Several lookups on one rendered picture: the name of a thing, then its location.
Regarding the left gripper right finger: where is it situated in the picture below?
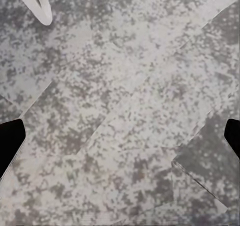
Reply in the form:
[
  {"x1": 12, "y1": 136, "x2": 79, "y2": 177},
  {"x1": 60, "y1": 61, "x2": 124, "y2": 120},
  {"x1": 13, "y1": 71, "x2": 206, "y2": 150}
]
[{"x1": 224, "y1": 119, "x2": 240, "y2": 159}]

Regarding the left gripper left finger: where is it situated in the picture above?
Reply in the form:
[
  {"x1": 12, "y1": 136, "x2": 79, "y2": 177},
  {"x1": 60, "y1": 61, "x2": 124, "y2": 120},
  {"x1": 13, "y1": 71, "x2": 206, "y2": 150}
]
[{"x1": 0, "y1": 119, "x2": 26, "y2": 179}]

